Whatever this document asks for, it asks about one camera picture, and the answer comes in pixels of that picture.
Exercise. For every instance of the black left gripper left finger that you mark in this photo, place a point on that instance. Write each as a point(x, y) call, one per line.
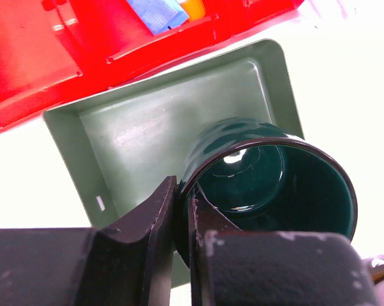
point(129, 262)

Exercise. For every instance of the blue toothpaste tube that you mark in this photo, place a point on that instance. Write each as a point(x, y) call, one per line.
point(159, 15)

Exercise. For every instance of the green metal box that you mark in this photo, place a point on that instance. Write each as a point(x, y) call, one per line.
point(119, 145)

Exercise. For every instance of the dark green mug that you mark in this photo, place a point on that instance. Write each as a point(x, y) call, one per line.
point(262, 178)

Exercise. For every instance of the red plastic organizer bin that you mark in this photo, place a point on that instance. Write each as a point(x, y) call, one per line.
point(54, 52)

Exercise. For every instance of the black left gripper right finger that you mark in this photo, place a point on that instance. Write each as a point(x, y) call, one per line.
point(233, 267)

